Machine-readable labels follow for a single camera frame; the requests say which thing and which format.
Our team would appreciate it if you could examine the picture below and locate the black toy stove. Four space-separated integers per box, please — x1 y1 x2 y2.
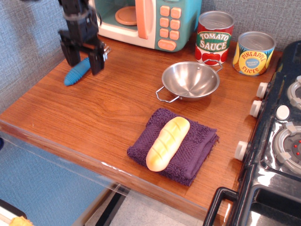
203 40 301 226

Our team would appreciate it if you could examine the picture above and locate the white stove knob bottom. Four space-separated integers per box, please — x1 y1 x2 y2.
234 141 248 161

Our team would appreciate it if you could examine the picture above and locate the teal toy microwave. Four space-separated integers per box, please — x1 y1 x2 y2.
89 0 202 52

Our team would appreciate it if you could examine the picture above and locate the black oven door handle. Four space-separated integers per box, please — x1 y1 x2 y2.
203 187 238 226

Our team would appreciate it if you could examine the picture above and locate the small steel two-handled bowl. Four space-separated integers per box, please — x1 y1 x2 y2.
156 59 223 103

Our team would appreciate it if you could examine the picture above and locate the white stove knob middle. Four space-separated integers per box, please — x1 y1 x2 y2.
249 100 262 118

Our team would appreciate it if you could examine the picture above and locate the white stove knob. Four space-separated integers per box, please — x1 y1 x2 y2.
249 100 262 118
256 82 268 99
234 141 248 161

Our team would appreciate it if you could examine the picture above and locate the white stove knob top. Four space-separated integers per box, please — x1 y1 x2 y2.
256 82 268 99

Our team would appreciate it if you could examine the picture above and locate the pineapple slices can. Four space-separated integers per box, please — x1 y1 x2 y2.
232 31 276 76

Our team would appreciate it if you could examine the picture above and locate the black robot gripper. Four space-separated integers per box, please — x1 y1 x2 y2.
59 0 105 75

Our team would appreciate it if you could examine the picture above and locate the orange microwave turntable plate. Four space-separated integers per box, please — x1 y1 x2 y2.
115 6 137 26

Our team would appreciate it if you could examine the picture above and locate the tomato sauce can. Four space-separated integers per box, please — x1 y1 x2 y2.
195 11 235 66

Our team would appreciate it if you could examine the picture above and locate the purple folded towel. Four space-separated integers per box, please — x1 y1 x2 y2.
127 108 218 186

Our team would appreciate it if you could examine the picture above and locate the blue handled metal fork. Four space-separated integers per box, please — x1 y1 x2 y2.
63 41 112 86

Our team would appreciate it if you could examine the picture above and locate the yellow toy bread loaf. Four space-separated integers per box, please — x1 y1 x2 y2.
146 116 190 172

